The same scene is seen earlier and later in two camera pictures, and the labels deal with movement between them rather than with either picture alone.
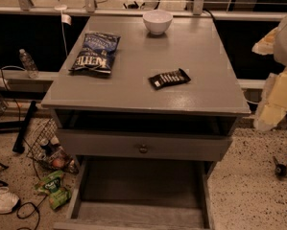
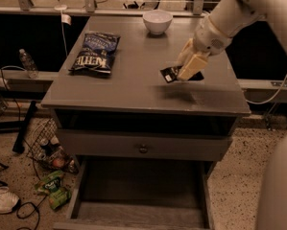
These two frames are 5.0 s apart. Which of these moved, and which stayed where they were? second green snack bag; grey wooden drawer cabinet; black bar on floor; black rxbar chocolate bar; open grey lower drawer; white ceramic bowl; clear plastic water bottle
Moved: black rxbar chocolate bar
Stayed: clear plastic water bottle; grey wooden drawer cabinet; open grey lower drawer; black bar on floor; white ceramic bowl; second green snack bag
